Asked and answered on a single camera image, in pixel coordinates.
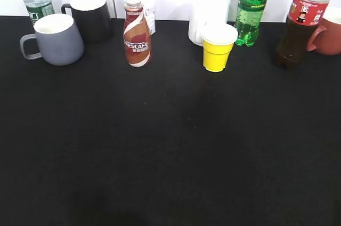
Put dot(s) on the grey ceramic mug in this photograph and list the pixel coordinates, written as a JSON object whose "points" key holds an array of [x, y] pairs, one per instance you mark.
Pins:
{"points": [[58, 39]]}

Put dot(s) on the cola bottle red label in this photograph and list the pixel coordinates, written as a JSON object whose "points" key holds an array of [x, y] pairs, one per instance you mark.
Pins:
{"points": [[302, 21]]}

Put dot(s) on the yellow paper cup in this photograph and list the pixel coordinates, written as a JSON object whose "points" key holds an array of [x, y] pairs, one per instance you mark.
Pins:
{"points": [[218, 41]]}

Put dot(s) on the green Sprite bottle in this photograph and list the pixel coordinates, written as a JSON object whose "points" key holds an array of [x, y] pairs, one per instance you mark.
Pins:
{"points": [[249, 15]]}

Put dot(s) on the brown Nescafe coffee bottle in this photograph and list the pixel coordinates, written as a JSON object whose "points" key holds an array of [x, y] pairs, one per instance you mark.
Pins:
{"points": [[136, 34]]}

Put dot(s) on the small white carton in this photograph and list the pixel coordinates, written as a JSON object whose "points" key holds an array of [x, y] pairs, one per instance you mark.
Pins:
{"points": [[149, 14]]}

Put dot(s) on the white ceramic mug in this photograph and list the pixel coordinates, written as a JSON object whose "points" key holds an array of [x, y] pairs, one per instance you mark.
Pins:
{"points": [[204, 12]]}

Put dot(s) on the black ceramic mug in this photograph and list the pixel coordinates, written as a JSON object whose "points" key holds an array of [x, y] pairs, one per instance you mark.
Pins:
{"points": [[92, 19]]}

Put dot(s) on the terracotta red ceramic mug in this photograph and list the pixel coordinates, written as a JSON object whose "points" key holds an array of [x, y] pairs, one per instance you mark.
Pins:
{"points": [[326, 38]]}

